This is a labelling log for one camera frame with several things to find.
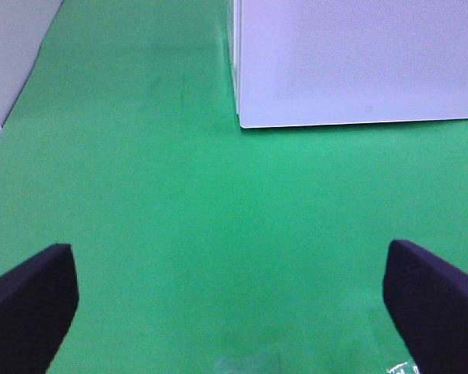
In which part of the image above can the clear tape patch right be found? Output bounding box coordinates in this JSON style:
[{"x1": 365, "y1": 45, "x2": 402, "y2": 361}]
[{"x1": 386, "y1": 360, "x2": 420, "y2": 374}]

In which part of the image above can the clear tape patch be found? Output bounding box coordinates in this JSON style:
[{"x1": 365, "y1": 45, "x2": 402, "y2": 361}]
[
  {"x1": 214, "y1": 355, "x2": 282, "y2": 374},
  {"x1": 386, "y1": 360, "x2": 420, "y2": 374}
]

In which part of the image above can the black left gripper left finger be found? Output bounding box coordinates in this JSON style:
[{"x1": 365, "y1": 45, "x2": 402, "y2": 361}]
[{"x1": 0, "y1": 243, "x2": 79, "y2": 373}]

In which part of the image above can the white microwave door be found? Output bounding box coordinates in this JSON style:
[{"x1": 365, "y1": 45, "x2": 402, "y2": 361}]
[{"x1": 227, "y1": 0, "x2": 468, "y2": 129}]

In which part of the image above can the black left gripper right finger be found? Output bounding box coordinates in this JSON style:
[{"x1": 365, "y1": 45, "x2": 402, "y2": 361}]
[{"x1": 382, "y1": 239, "x2": 468, "y2": 373}]

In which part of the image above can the clear tape patch centre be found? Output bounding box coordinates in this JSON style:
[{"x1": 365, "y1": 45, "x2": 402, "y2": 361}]
[{"x1": 214, "y1": 355, "x2": 282, "y2": 374}]

